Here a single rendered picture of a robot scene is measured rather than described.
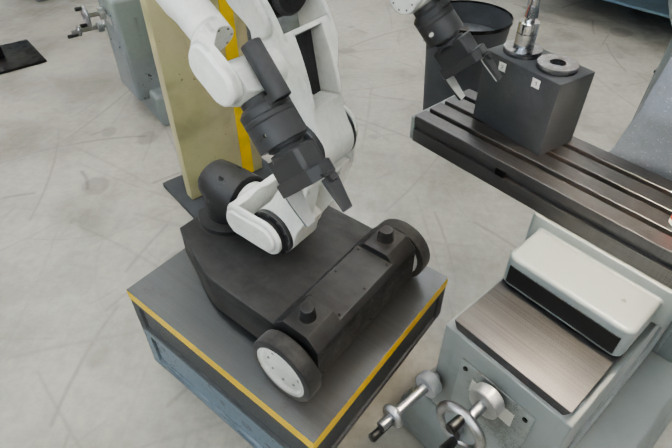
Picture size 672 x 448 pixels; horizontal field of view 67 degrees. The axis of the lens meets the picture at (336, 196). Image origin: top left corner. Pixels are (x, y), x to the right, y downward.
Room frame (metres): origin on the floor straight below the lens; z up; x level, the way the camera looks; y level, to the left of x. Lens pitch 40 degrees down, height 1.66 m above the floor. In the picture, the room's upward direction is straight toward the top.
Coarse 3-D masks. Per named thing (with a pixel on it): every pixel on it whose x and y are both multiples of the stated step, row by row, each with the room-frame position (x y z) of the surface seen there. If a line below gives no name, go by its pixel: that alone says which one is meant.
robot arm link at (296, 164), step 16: (288, 112) 0.69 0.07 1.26; (256, 128) 0.67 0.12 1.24; (272, 128) 0.66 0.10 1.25; (288, 128) 0.66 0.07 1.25; (304, 128) 0.68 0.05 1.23; (256, 144) 0.66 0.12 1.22; (272, 144) 0.65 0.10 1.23; (288, 144) 0.66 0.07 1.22; (304, 144) 0.66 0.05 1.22; (272, 160) 0.66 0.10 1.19; (288, 160) 0.64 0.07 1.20; (304, 160) 0.63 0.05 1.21; (320, 160) 0.65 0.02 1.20; (288, 176) 0.64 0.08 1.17; (304, 176) 0.62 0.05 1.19; (320, 176) 0.61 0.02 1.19; (288, 192) 0.64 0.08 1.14
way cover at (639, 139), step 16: (656, 96) 1.14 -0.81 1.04; (640, 112) 1.14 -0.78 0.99; (656, 112) 1.12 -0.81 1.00; (640, 128) 1.10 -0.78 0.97; (656, 128) 1.09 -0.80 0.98; (624, 144) 1.09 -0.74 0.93; (640, 144) 1.07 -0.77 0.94; (656, 144) 1.06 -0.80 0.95; (640, 160) 1.04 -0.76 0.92; (656, 160) 1.02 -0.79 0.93
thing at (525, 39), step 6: (522, 30) 1.13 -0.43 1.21; (528, 30) 1.13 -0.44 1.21; (534, 30) 1.13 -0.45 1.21; (516, 36) 1.15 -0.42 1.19; (522, 36) 1.13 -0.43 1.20; (528, 36) 1.13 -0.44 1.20; (534, 36) 1.13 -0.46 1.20; (516, 42) 1.14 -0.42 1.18; (522, 42) 1.13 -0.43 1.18; (528, 42) 1.13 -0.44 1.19; (534, 42) 1.13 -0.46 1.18; (516, 48) 1.14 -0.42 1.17; (522, 48) 1.13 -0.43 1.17; (528, 48) 1.13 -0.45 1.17
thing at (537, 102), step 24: (504, 48) 1.15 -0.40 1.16; (504, 72) 1.11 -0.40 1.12; (528, 72) 1.06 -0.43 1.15; (552, 72) 1.03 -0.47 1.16; (576, 72) 1.04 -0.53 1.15; (480, 96) 1.16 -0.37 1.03; (504, 96) 1.10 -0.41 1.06; (528, 96) 1.04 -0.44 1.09; (552, 96) 0.99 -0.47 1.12; (576, 96) 1.02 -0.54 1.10; (504, 120) 1.08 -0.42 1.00; (528, 120) 1.03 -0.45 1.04; (552, 120) 0.99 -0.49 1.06; (576, 120) 1.04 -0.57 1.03; (528, 144) 1.01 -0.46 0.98; (552, 144) 1.01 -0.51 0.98
